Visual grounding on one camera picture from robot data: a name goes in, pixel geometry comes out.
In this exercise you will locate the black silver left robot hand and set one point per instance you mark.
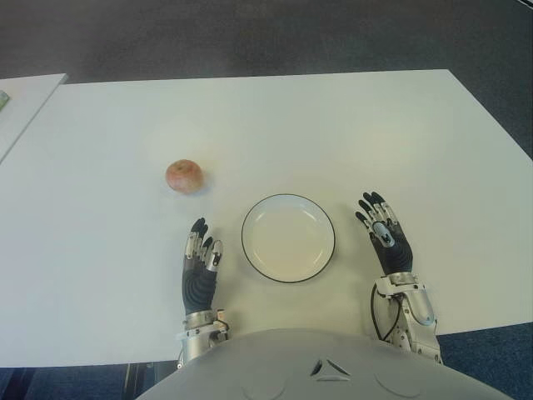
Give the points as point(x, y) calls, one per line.
point(199, 287)

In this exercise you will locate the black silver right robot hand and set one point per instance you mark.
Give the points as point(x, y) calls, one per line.
point(395, 254)

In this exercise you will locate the red yellow apple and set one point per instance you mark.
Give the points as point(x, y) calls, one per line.
point(184, 176)

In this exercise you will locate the white plate with black rim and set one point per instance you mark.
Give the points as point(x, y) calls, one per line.
point(287, 246)

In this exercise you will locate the grey metal table leg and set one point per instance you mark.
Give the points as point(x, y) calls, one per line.
point(135, 381)

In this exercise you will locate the grey white robot torso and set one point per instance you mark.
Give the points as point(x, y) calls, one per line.
point(291, 366)

